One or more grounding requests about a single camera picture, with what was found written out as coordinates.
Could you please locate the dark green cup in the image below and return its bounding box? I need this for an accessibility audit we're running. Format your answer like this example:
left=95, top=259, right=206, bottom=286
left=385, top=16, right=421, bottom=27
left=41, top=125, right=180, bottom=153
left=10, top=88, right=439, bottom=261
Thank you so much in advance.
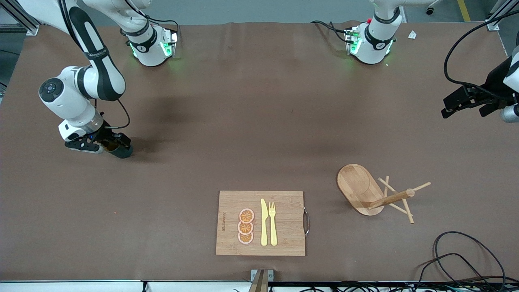
left=103, top=140, right=134, bottom=159

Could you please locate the wooden cup rack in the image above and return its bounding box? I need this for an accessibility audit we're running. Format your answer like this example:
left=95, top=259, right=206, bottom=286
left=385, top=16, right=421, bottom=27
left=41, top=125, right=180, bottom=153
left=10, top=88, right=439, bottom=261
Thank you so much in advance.
left=336, top=163, right=431, bottom=225

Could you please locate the brown table cover mat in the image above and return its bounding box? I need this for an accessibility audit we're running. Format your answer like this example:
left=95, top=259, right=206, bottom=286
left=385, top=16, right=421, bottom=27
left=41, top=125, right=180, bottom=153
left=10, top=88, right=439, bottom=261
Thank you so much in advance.
left=0, top=20, right=519, bottom=283

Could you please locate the yellow plastic knife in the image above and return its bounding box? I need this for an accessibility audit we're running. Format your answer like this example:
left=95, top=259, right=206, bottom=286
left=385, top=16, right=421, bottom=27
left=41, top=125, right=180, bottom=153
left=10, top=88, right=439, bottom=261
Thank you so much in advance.
left=260, top=198, right=268, bottom=247

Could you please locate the yellow plastic fork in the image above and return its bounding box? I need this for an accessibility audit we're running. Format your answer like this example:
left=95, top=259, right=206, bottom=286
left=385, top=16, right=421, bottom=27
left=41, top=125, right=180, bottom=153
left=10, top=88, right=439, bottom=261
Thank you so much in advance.
left=268, top=202, right=278, bottom=247

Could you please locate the bamboo cutting board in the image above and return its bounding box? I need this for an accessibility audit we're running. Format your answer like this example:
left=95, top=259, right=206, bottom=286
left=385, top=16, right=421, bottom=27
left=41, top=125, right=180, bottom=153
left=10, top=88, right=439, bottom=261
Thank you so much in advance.
left=215, top=191, right=310, bottom=257

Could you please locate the aluminium frame profile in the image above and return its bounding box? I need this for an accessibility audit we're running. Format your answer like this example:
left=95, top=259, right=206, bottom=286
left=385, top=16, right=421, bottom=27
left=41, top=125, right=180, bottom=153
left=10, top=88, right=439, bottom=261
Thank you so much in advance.
left=0, top=8, right=40, bottom=36
left=485, top=0, right=519, bottom=31

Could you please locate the black looped cable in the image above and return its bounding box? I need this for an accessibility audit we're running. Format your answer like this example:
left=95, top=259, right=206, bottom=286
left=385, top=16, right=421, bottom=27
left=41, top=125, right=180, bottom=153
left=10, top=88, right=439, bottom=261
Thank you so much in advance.
left=433, top=231, right=507, bottom=292
left=414, top=253, right=487, bottom=292

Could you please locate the black right arm base cable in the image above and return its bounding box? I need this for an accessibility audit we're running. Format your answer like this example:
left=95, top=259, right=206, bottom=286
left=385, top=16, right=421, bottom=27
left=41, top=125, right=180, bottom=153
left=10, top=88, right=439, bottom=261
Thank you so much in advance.
left=122, top=0, right=181, bottom=40

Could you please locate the black arm base cable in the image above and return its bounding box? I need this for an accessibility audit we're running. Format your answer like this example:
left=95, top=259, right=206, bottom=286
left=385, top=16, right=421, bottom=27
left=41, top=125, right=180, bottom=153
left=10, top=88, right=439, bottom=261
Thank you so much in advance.
left=311, top=20, right=350, bottom=43
left=122, top=0, right=181, bottom=40

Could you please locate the black left arm base cable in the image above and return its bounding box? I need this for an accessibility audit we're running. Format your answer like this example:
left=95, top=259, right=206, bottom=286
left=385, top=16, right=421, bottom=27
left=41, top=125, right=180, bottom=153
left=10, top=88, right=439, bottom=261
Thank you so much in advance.
left=311, top=20, right=350, bottom=43

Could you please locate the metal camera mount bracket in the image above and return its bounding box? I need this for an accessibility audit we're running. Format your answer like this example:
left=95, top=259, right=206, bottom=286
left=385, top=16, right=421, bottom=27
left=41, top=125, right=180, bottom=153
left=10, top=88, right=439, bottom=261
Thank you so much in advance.
left=248, top=269, right=274, bottom=292

